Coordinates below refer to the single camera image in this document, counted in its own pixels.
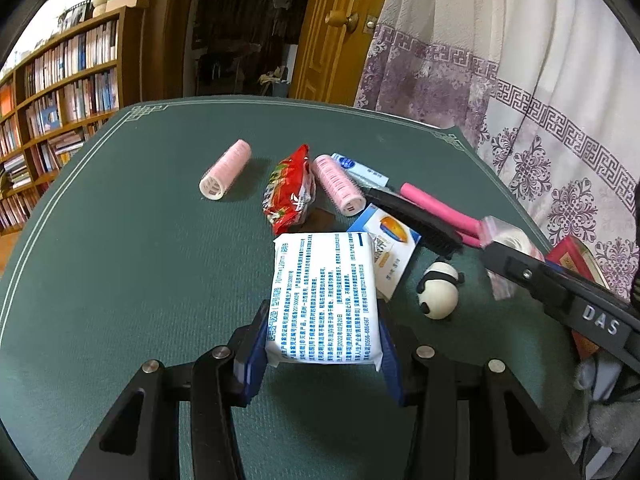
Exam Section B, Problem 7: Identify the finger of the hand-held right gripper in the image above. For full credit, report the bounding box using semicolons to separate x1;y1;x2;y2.
481;241;581;311

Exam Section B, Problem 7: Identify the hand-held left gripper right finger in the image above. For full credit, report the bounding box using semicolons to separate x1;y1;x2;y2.
377;305;583;480

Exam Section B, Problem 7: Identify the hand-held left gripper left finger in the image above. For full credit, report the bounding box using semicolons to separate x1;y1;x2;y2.
67;299;271;480

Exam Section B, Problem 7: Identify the plastic bag with white roll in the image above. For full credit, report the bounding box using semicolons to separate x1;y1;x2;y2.
480;216;546;301

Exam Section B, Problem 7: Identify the pink cookie tin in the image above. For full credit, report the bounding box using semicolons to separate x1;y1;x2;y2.
545;235;613;361

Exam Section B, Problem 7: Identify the white gauze packet blue print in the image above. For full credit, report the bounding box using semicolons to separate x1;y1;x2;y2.
265;231;386;372

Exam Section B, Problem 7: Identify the blue and orange medicine box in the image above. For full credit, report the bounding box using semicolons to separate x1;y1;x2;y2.
346;203;422;302

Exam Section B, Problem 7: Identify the red snack packet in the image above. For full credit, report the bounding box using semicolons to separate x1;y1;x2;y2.
262;144;317;235

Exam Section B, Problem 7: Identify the pink hair roller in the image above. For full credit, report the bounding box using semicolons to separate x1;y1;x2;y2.
311;155;366;217
199;138;252;202

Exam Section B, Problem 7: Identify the green cloth-covered desktop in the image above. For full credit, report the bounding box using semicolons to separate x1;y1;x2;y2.
0;95;591;480

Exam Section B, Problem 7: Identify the round panda toy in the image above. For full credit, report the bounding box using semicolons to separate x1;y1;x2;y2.
416;261;465;321

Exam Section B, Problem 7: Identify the grey cloth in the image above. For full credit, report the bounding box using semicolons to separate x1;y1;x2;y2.
560;345;640;466

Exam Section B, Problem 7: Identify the small blue and white tube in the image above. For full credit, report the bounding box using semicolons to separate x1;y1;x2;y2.
330;152;391;187

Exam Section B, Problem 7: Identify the white curtain with purple pattern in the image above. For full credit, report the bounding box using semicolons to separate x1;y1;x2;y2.
355;0;640;306

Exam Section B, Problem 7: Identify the wooden door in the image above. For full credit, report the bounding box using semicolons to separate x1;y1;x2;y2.
290;0;396;109

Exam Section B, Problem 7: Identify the brass door knob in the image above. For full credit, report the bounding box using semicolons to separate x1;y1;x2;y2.
325;10;360;31

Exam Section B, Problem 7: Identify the wooden bookshelf with books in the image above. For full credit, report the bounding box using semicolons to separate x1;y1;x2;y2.
0;7;143;233

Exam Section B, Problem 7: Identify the dark framed picture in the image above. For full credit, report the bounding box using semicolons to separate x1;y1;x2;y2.
56;2;93;31

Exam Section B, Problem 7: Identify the black brush with pink handle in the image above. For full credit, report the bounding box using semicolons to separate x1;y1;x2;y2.
364;182;493;260

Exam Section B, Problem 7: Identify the wooden door frame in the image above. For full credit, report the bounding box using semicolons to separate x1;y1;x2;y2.
120;0;201;106

